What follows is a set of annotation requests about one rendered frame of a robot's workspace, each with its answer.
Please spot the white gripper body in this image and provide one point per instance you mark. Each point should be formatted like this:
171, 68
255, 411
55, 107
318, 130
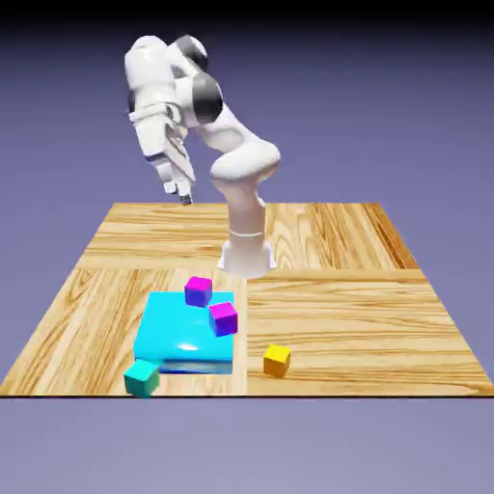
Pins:
154, 135

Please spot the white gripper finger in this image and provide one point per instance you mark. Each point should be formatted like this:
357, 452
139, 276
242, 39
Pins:
167, 178
184, 191

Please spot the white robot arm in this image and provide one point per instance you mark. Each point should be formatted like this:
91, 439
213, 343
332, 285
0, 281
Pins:
243, 154

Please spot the small magenta cube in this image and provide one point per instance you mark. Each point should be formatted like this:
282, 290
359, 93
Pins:
224, 318
198, 290

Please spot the small teal cube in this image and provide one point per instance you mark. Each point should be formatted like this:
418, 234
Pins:
142, 377

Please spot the small yellow cube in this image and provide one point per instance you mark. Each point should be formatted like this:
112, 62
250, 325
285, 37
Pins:
276, 359

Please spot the large cyan box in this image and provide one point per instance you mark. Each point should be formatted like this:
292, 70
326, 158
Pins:
173, 328

